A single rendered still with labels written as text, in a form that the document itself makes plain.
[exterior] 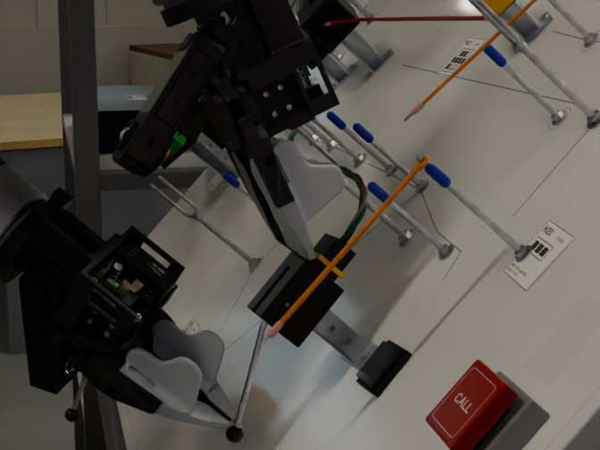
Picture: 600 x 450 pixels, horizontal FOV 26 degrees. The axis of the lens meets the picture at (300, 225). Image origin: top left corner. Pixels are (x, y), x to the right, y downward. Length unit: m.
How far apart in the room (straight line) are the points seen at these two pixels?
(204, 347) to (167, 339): 0.03
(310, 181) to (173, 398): 0.19
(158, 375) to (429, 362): 0.20
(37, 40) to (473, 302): 6.64
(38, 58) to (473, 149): 6.45
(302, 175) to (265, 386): 0.24
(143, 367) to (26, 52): 6.54
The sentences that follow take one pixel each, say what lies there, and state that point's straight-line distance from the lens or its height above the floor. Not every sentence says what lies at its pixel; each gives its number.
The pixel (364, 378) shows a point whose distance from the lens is 0.96.
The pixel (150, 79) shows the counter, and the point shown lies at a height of 0.64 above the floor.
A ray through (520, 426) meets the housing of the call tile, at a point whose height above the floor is 1.09.
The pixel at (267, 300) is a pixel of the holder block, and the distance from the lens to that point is 0.98.
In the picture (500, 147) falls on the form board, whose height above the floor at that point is 1.20.
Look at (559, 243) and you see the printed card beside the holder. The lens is 0.90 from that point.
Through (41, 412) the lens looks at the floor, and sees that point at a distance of 3.98.
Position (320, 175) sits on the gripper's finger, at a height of 1.20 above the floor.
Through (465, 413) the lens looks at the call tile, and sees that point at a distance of 0.77.
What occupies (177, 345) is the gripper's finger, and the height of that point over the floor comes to 1.06.
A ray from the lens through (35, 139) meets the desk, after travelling 4.38.
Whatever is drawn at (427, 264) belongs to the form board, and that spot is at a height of 1.12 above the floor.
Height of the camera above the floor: 1.37
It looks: 12 degrees down
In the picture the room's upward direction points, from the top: straight up
